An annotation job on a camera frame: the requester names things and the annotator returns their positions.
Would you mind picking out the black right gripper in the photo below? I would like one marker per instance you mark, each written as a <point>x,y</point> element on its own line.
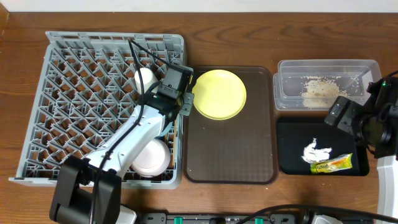
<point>356,109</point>

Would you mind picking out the grey dishwasher rack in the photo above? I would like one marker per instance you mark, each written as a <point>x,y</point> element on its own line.
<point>85,93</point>

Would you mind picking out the light blue bowl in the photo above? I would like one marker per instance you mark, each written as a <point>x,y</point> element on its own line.
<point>166,130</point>

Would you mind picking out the brown serving tray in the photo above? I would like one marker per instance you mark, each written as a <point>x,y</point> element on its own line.
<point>239,150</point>

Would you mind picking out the yellow plate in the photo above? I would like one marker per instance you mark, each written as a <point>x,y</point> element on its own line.
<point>219,94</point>

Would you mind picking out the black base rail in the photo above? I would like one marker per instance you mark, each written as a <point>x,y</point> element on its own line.
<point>277,218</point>

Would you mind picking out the green orange snack wrapper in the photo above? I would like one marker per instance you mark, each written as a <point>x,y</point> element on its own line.
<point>339,163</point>

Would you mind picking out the pink bowl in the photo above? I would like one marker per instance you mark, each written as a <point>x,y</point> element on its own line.
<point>153,160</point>

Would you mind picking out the cream cup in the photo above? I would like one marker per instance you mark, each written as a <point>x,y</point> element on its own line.
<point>148,79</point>

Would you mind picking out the white tissue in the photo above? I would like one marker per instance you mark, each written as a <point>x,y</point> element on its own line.
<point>312,155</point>

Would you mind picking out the black waste tray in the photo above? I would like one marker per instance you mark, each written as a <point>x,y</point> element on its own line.
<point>294,134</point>

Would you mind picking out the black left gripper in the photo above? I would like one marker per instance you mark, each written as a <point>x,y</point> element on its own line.
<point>189,99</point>

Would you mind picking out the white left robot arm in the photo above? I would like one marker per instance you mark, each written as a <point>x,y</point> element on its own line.
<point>89,190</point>

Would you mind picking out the clear plastic container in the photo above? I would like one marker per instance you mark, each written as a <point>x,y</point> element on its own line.
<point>301,85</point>

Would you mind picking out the rice leftovers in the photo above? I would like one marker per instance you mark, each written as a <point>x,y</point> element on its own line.
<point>321,93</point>

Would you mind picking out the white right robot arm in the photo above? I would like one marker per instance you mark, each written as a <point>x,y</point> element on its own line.
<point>375,124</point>

